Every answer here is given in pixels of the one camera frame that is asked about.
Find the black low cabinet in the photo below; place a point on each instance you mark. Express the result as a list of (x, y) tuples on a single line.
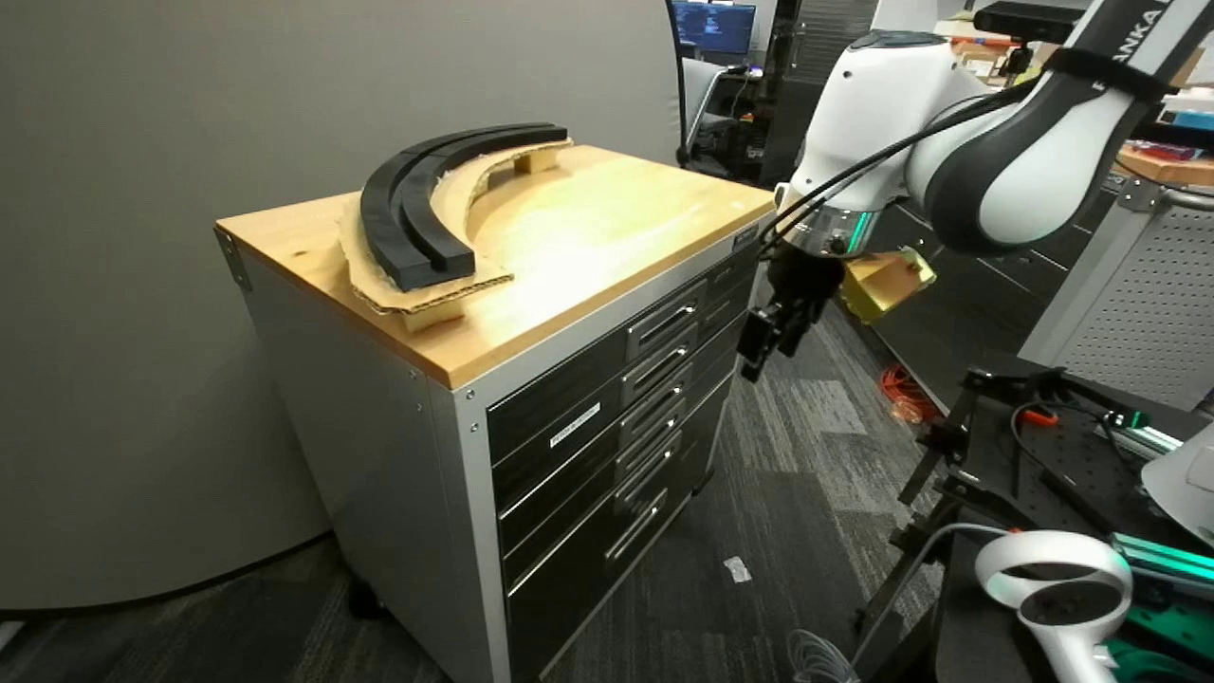
[(986, 285)]

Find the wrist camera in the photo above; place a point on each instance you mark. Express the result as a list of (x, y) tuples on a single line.
[(884, 282)]

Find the monitor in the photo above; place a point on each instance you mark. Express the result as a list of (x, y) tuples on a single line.
[(713, 27)]

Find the camera on mount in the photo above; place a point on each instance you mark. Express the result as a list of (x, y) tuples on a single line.
[(1024, 21)]

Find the grey perforated metal bench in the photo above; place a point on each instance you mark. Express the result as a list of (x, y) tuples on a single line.
[(1138, 294)]

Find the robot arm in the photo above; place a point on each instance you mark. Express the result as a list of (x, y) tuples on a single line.
[(882, 104)]

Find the drawer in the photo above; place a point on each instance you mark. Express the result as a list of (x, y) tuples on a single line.
[(560, 588), (569, 631), (560, 384), (531, 474), (541, 517), (550, 550)]

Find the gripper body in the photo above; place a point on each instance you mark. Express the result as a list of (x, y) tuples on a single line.
[(804, 283)]

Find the office chair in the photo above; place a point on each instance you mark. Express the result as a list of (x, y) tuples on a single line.
[(704, 100)]

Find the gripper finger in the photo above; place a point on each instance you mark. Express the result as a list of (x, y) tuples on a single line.
[(757, 343), (795, 327)]

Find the curved cardboard piece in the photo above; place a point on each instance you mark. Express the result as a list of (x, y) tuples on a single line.
[(455, 194)]

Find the white hand controller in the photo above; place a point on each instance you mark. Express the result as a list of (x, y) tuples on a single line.
[(1053, 569)]

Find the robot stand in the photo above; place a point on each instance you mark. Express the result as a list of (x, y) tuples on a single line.
[(1053, 474)]

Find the scrap of paper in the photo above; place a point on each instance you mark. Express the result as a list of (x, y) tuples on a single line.
[(738, 569)]

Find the steel tool cabinet wooden top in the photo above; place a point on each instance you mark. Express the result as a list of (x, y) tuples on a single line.
[(398, 455)]

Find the black curved foam strip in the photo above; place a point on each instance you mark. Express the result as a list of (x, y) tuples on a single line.
[(422, 223), (379, 213)]

